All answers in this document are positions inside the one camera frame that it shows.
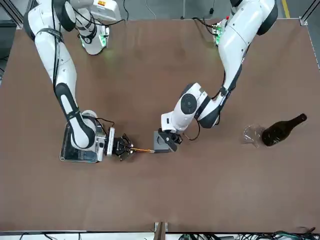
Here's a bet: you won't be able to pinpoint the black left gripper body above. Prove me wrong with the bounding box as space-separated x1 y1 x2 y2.
157 128 182 145

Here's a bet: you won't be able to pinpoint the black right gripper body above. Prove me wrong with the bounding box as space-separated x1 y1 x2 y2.
113 136 126 156

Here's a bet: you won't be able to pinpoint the grey part base block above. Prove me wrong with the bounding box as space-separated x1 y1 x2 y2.
152 129 174 154

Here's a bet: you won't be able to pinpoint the orange handled paint brush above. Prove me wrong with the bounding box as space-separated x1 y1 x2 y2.
129 147 155 154

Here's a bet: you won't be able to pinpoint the shallow metal tray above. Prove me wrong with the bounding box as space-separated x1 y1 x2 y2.
59 122 100 164

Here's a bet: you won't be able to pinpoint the clear glass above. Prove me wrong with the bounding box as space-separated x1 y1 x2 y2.
241 124 266 149

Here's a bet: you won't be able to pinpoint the dark glass bottle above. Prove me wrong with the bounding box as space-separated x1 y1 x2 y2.
261 113 308 148

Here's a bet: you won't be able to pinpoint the black cable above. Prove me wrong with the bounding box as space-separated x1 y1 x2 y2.
191 16 218 36
96 117 116 131
183 119 201 141

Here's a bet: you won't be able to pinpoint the aluminium camera mount post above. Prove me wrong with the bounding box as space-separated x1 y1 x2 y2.
153 221 169 240

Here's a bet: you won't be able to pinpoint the tangled black cables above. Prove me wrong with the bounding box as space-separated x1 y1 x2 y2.
174 226 320 240

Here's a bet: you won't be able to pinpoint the aluminium frame post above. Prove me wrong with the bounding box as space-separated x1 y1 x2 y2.
7 0 28 30

